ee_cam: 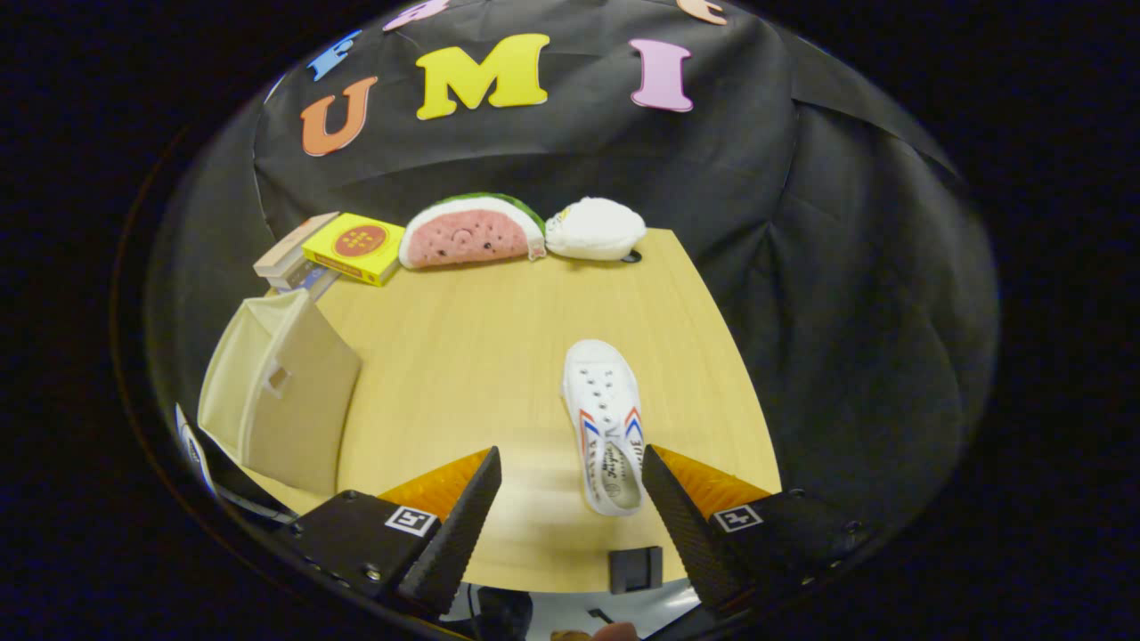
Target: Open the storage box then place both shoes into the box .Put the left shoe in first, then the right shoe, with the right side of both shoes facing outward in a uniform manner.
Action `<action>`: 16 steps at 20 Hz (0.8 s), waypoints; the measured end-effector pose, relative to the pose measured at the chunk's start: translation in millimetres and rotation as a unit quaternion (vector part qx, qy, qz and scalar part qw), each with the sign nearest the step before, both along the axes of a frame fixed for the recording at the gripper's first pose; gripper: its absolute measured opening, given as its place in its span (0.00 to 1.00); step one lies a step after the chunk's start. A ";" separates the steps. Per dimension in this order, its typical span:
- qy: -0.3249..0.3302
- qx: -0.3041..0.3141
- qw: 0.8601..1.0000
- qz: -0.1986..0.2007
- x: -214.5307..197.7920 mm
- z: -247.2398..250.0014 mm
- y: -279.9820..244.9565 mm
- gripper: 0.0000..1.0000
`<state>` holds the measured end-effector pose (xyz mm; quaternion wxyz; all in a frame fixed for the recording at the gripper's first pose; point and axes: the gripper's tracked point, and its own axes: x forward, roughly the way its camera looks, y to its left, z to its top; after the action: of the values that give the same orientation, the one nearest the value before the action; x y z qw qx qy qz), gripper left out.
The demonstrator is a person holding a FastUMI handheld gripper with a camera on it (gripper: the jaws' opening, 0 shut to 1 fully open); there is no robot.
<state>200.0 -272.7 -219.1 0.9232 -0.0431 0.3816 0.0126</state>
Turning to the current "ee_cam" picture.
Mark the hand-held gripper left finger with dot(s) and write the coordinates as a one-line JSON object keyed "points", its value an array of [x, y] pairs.
{"points": [[459, 534]]}

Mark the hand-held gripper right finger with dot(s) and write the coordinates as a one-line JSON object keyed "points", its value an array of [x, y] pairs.
{"points": [[681, 534]]}

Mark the white canvas shoe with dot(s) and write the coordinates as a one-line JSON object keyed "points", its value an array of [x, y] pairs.
{"points": [[604, 401]]}

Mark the cream fabric storage box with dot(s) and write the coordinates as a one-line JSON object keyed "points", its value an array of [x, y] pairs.
{"points": [[298, 409]]}

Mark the small black plastic block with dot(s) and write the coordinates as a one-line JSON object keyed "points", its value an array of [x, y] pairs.
{"points": [[634, 570]]}

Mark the white sheet with blue print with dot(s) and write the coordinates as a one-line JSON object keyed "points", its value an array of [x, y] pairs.
{"points": [[191, 445]]}

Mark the blue book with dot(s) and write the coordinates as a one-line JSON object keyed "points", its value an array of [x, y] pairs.
{"points": [[319, 279]]}

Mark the watermelon slice plush toy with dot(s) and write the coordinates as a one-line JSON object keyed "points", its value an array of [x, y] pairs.
{"points": [[468, 239]]}

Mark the yellow book with red circle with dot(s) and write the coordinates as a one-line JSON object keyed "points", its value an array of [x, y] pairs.
{"points": [[356, 247]]}

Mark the grey book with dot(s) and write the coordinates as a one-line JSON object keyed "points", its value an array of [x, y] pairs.
{"points": [[285, 276]]}

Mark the white plush toy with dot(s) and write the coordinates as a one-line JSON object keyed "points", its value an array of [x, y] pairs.
{"points": [[597, 230]]}

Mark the beige book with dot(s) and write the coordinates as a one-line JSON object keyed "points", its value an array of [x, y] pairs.
{"points": [[289, 249]]}

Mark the black backdrop cloth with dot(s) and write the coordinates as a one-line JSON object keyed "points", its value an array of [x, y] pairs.
{"points": [[579, 151]]}

